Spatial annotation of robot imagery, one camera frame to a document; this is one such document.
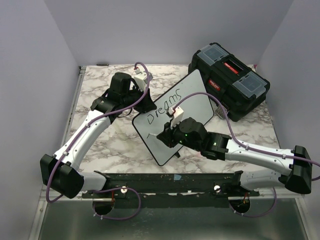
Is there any blue tape piece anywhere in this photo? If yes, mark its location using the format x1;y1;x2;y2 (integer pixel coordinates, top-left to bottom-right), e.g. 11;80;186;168
173;174;182;181

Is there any small dark object at wall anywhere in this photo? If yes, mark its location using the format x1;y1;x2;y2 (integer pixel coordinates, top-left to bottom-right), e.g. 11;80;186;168
96;63;109;67

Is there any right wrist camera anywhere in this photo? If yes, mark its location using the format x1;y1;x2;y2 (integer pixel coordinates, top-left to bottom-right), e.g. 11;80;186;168
167;106;184;129

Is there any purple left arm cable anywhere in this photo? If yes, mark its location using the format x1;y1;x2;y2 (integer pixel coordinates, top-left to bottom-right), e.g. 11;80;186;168
45;62;151;221

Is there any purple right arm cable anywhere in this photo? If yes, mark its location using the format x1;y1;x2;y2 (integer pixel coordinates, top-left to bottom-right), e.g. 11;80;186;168
169;91;320;217

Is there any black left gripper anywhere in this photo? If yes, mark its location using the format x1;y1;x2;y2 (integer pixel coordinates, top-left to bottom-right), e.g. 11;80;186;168
122;85;157;114

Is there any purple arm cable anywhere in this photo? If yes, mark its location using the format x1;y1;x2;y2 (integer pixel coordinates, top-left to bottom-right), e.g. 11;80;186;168
45;62;151;221
169;91;320;217

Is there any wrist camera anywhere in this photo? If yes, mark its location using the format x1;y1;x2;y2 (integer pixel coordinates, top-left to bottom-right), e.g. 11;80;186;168
167;106;184;129
133;69;153;92

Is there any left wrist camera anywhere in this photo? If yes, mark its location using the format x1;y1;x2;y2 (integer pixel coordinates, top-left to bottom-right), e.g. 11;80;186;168
133;69;153;92

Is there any black red toolbox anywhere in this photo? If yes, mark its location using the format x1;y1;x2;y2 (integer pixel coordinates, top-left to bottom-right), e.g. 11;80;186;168
188;42;270;122

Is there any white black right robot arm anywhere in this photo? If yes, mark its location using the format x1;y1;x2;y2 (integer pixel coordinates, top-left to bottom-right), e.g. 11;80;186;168
156;117;312;196

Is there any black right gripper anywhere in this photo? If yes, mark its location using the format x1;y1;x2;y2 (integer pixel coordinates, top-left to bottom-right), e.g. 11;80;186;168
157;117;202;152

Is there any white whiteboard black frame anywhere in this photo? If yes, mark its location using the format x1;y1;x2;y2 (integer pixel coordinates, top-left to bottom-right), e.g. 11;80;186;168
132;69;214;166

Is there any aluminium side rail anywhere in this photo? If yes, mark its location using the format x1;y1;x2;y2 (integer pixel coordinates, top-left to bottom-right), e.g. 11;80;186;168
57;65;87;150

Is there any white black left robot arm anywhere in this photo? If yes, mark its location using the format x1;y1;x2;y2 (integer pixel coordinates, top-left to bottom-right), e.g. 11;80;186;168
40;72;157;199

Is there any black mounting base bar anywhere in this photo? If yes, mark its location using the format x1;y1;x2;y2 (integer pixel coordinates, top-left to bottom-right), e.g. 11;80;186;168
82;171;259;209

